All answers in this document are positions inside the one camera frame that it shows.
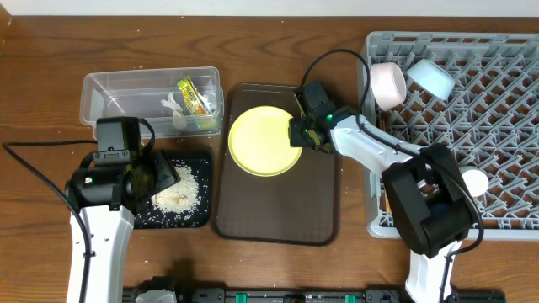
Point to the green snack wrapper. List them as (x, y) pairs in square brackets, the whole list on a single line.
[(196, 104)]

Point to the black waste tray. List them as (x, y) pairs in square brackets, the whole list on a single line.
[(200, 162)]

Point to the pink white bowl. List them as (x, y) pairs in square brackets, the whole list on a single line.
[(388, 85)]

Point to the clear plastic waste bin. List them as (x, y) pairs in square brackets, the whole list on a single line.
[(139, 93)]

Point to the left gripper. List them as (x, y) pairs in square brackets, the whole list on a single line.
[(168, 174)]

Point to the yellow plate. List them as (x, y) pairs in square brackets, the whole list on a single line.
[(259, 143)]

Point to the grey dishwasher rack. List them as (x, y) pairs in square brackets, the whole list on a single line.
[(489, 121)]

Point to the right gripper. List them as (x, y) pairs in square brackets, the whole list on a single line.
[(295, 137)]

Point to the cooked rice pile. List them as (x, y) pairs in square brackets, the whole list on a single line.
[(179, 202)]

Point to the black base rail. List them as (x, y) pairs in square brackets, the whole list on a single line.
[(165, 289)]

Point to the blue bowl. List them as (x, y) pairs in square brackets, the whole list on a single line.
[(431, 77)]

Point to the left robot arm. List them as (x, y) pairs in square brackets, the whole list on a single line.
[(100, 239)]

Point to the dark brown serving tray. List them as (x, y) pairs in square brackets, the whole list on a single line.
[(299, 206)]

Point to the light green cup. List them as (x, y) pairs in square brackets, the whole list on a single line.
[(476, 180)]

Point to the white tissue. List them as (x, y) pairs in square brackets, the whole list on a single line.
[(178, 119)]

